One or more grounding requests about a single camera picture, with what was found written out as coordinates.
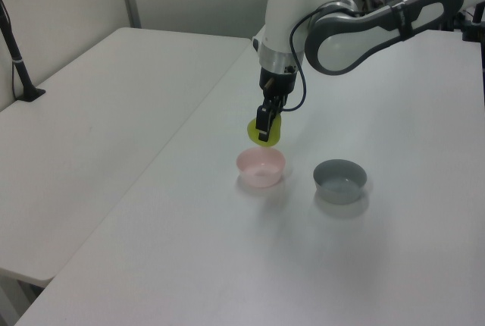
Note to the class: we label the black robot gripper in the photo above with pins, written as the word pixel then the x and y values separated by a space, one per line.
pixel 278 85

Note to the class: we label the green yellow pear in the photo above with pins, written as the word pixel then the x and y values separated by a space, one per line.
pixel 279 130

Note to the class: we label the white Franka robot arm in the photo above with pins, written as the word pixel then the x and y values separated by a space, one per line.
pixel 288 19

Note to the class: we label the pink plastic bowl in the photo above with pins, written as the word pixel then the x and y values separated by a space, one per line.
pixel 260 170

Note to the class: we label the grey plastic bowl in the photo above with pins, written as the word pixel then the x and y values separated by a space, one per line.
pixel 340 184

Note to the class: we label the white side table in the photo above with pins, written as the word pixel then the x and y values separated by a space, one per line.
pixel 94 113

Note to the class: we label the black clamp stand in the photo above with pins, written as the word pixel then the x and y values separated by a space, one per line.
pixel 471 32

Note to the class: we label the black camera pole with base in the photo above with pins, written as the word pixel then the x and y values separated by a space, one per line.
pixel 19 66

